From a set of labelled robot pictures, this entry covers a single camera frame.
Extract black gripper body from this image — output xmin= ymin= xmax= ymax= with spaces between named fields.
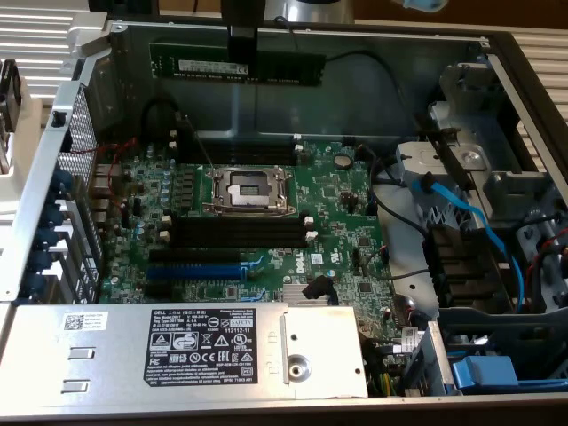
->
xmin=220 ymin=0 xmax=263 ymax=28

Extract green RAM stick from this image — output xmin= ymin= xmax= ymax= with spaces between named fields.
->
xmin=148 ymin=42 xmax=327 ymax=88

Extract RAM slot white latches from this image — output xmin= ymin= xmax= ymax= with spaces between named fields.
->
xmin=168 ymin=128 xmax=305 ymax=147
xmin=168 ymin=140 xmax=305 ymax=160
xmin=160 ymin=215 xmax=314 ymax=233
xmin=158 ymin=230 xmax=319 ymax=249

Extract locking lever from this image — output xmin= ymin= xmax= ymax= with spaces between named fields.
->
xmin=184 ymin=114 xmax=216 ymax=171

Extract CPU socket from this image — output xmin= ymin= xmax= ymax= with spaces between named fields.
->
xmin=201 ymin=164 xmax=298 ymax=219

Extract open PC case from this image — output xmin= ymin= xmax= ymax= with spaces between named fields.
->
xmin=0 ymin=12 xmax=568 ymax=426

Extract green motherboard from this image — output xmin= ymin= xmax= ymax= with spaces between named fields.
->
xmin=95 ymin=140 xmax=403 ymax=356

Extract long black expansion slot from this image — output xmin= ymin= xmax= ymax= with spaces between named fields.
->
xmin=148 ymin=248 xmax=244 ymax=265

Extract blue expansion slot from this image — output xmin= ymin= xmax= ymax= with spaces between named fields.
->
xmin=145 ymin=264 xmax=244 ymax=281

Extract silver chipset heat sink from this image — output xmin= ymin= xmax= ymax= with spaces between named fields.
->
xmin=282 ymin=283 xmax=333 ymax=306

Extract short black expansion slot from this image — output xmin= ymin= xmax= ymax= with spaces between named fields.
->
xmin=143 ymin=281 xmax=175 ymax=299

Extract silver disk bay cage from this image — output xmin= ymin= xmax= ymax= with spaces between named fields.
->
xmin=428 ymin=61 xmax=568 ymax=312

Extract black plastic drive holder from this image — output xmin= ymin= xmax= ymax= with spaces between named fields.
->
xmin=422 ymin=224 xmax=505 ymax=308

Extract silver power supply unit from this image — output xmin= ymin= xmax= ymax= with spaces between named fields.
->
xmin=0 ymin=303 xmax=370 ymax=400

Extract dark grey disk bay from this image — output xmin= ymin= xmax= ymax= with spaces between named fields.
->
xmin=437 ymin=305 xmax=568 ymax=396

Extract blue drive caddy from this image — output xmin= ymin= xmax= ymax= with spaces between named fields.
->
xmin=446 ymin=350 xmax=568 ymax=396

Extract black looped wire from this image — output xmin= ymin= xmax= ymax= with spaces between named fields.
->
xmin=139 ymin=98 xmax=193 ymax=144

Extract white corner bracket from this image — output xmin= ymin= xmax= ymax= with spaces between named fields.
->
xmin=66 ymin=12 xmax=112 ymax=61

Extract thin red wire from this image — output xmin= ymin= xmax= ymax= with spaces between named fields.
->
xmin=69 ymin=136 xmax=139 ymax=212

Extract silver drive bracket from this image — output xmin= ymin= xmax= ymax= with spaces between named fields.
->
xmin=396 ymin=141 xmax=489 ymax=188

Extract black flat strap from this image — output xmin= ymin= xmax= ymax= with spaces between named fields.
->
xmin=414 ymin=126 xmax=475 ymax=193

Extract black cable plug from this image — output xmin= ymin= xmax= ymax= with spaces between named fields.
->
xmin=300 ymin=274 xmax=335 ymax=301

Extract blue SATA wire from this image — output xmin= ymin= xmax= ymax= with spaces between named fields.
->
xmin=410 ymin=171 xmax=532 ymax=314

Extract yellow PSU wire bundle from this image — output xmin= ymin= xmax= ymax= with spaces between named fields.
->
xmin=361 ymin=339 xmax=403 ymax=398

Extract black and red wire bundle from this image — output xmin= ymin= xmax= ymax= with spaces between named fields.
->
xmin=509 ymin=211 xmax=568 ymax=312

